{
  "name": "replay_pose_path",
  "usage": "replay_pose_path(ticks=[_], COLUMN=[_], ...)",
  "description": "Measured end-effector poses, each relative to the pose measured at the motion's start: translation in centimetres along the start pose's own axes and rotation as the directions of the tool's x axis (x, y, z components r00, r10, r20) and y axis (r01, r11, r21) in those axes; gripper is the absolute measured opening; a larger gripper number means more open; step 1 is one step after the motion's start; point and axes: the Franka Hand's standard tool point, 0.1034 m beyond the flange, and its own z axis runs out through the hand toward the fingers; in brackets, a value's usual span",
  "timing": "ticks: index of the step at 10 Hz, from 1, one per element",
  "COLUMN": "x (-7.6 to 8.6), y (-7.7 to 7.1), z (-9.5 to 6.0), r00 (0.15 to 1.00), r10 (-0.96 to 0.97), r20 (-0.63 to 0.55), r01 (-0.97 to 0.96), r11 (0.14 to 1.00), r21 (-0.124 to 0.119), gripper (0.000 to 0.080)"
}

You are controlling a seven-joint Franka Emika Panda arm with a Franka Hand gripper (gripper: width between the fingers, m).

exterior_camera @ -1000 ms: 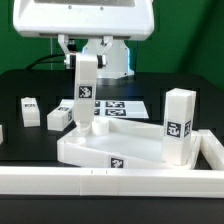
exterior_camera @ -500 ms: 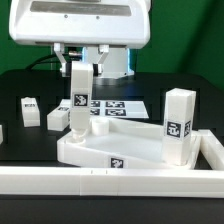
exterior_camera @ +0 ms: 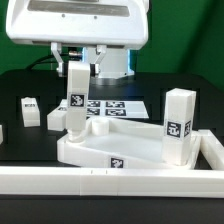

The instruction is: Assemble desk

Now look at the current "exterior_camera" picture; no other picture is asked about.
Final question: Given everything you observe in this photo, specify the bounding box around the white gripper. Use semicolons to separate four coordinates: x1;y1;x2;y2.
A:
6;0;149;77

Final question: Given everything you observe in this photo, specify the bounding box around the white desk tabletop tray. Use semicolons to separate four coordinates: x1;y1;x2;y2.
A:
57;117;201;169

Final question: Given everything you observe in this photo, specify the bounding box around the fiducial marker sheet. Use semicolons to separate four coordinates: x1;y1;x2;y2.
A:
87;100;148;119

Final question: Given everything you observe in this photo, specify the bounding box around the white block left edge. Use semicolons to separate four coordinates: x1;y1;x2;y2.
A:
0;125;3;145

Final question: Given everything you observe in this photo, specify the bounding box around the black cable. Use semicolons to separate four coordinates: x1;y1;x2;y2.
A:
25;54;68;70

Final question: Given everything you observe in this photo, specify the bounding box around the white fixture wall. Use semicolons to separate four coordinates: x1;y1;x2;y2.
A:
0;129;224;199

